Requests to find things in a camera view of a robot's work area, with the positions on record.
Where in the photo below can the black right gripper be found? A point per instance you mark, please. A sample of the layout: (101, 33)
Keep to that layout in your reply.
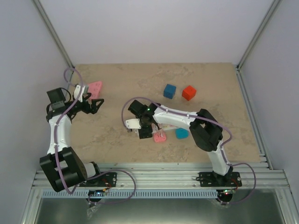
(143, 135)

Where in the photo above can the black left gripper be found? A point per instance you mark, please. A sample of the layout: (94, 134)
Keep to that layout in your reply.
(93, 110)

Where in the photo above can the pink power strip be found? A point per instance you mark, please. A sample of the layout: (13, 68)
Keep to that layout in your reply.
(94, 89)

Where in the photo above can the white power strip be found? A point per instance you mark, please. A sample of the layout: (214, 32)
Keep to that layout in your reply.
(164, 127)

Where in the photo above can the cyan socket block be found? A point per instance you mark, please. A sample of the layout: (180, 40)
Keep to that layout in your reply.
(181, 133)

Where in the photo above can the blue cube socket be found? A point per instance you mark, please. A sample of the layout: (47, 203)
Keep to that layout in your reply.
(169, 91)

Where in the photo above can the red cube socket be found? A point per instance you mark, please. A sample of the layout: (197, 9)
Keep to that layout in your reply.
(189, 92)

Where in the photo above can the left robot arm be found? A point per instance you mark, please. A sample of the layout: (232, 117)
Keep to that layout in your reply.
(61, 165)

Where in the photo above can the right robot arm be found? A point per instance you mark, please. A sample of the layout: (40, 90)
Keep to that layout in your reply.
(206, 133)

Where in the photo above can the small pink socket block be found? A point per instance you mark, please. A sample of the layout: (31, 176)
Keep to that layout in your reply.
(159, 137)

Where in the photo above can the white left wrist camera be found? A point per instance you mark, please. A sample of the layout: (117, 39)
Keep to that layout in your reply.
(79, 91)

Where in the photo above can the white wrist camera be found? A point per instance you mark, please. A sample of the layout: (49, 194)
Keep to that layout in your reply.
(133, 124)
(79, 91)

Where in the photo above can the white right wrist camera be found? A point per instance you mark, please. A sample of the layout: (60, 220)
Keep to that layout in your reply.
(133, 124)

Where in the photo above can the aluminium frame post left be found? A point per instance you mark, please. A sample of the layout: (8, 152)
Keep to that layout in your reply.
(46, 20)

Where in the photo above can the aluminium frame post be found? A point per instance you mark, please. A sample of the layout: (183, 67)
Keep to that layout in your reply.
(46, 20)
(261, 28)

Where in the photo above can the grey slotted cable duct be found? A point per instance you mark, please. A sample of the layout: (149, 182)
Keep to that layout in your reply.
(138, 194)

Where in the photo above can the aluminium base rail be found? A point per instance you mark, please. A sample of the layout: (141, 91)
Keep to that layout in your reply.
(183, 175)

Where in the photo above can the aluminium frame post right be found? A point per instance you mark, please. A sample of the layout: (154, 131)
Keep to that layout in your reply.
(261, 28)

